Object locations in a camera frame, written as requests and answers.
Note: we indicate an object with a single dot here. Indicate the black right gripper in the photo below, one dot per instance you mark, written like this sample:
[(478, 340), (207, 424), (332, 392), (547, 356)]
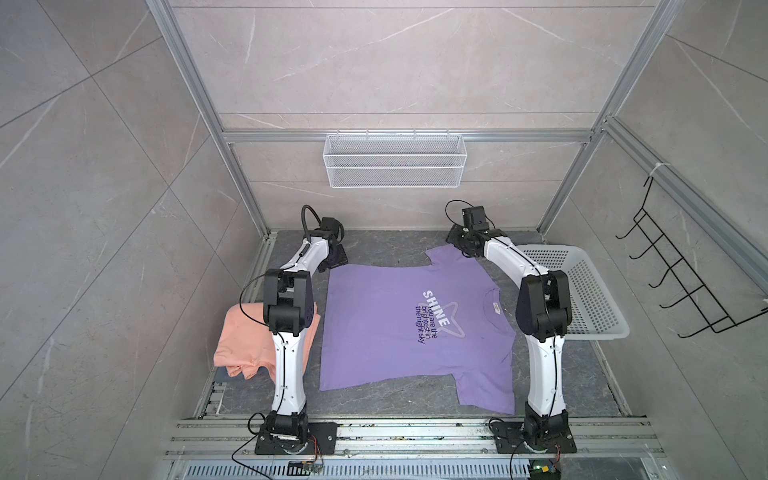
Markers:
[(452, 237)]

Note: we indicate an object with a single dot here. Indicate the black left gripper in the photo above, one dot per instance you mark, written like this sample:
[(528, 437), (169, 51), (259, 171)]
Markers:
[(342, 256)]

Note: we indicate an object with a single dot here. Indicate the purple t-shirt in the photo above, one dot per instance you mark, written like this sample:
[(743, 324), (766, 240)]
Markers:
[(446, 318)]

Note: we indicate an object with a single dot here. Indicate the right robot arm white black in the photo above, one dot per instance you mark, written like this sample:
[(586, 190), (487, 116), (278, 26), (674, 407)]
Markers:
[(543, 314)]

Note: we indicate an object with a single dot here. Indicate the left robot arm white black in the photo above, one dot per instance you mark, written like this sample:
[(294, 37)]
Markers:
[(289, 309)]

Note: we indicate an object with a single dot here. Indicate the pink folded t-shirt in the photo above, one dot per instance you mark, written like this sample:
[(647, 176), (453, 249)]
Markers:
[(244, 345)]

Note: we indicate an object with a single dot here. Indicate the white plastic laundry basket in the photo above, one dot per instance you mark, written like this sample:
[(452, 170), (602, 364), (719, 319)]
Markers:
[(595, 314)]

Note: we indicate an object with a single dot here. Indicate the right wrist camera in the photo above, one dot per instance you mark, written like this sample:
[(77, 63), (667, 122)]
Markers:
[(475, 219)]

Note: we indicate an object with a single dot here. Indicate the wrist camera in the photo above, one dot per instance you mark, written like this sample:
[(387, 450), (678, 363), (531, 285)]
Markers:
[(329, 229), (475, 219)]

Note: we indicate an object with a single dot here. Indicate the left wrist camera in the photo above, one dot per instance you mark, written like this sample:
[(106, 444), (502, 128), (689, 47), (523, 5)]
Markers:
[(329, 229)]

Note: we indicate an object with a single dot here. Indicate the white wire mesh wall basket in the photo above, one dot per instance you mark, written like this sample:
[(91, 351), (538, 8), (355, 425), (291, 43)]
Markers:
[(358, 161)]

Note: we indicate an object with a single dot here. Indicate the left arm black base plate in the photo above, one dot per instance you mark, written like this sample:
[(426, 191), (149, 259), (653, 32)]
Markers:
[(310, 439)]

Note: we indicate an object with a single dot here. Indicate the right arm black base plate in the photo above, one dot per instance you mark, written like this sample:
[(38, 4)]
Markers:
[(511, 437)]

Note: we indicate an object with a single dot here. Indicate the aluminium frame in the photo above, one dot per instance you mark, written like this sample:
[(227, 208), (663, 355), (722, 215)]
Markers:
[(743, 251)]

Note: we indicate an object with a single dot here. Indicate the aluminium rail base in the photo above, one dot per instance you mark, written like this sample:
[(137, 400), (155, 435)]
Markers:
[(416, 448)]

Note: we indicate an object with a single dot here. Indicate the black wire hook rack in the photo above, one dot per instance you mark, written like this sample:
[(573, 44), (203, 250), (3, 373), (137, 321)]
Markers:
[(679, 272)]

